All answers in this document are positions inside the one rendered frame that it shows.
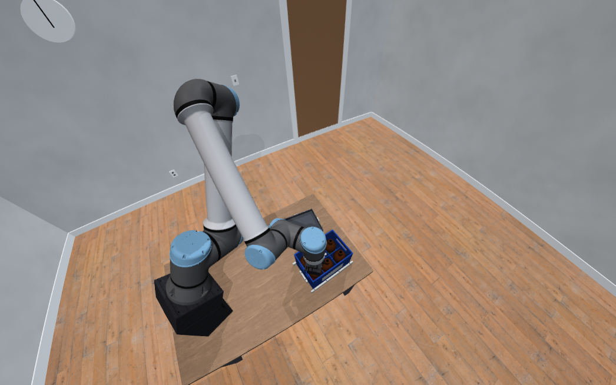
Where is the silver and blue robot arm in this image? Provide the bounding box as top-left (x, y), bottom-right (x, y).
top-left (165, 79), bottom-right (327, 306)

